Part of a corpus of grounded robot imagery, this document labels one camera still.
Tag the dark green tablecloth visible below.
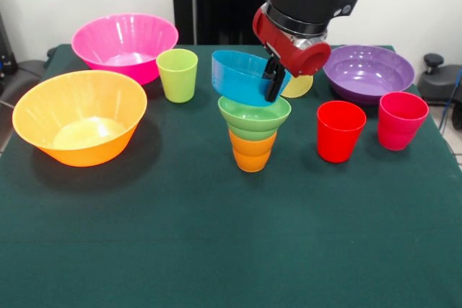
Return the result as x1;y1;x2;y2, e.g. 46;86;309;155
0;43;462;308

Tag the large pink bowl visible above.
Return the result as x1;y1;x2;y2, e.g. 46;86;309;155
71;12;180;86

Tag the purple bowl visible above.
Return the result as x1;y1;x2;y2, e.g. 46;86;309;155
323;45;416;107

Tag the lime green cup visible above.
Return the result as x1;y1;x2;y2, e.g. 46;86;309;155
155;48;199;104

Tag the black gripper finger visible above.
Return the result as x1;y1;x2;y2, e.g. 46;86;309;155
261;53;279;81
264;66;287;103

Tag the dark chair base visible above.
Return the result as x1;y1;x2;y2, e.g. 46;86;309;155
0;58;50;105
418;53;462;107

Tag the yellow cup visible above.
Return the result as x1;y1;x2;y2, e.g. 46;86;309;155
280;73;314;99

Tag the blue bowl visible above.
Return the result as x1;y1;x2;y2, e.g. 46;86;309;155
211;50;292;107

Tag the red cup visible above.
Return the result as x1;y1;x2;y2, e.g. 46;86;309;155
316;100;367;164

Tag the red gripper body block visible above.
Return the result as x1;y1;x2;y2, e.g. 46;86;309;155
251;4;332;79

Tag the small green bowl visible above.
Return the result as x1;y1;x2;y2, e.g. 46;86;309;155
217;94;292;142

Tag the magenta cup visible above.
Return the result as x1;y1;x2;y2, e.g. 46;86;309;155
378;92;430;151

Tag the large orange bowl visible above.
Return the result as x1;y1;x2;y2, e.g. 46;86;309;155
12;69;149;168

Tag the orange cup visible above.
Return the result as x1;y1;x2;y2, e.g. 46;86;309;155
228;129;278;174

